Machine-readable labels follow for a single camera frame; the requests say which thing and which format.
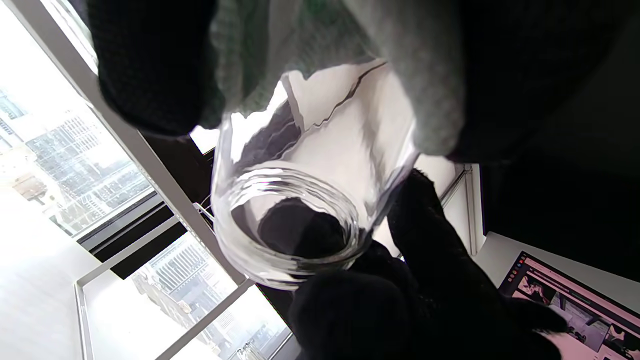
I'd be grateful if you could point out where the person's left hand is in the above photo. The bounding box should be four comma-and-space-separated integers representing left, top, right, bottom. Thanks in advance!
85, 0, 640, 165

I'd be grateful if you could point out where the person's right hand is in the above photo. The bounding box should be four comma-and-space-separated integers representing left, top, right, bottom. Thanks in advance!
287, 170, 568, 360

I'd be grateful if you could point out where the clear glass jar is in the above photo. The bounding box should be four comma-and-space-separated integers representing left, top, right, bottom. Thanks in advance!
210, 60, 421, 291

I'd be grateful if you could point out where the light green fish scale cloth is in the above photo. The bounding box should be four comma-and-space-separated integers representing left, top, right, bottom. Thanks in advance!
210, 0, 468, 158

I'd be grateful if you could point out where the laptop screen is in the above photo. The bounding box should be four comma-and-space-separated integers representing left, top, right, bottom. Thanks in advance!
498, 251, 640, 360

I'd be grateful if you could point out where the black computer monitor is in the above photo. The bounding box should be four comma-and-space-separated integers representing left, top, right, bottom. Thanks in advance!
480, 65, 640, 283

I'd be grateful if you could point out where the black window frame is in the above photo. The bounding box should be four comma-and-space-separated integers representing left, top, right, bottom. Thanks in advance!
10, 0, 296, 360

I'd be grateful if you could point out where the white wire rack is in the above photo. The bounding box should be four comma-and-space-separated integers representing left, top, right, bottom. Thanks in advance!
74, 215, 257, 360

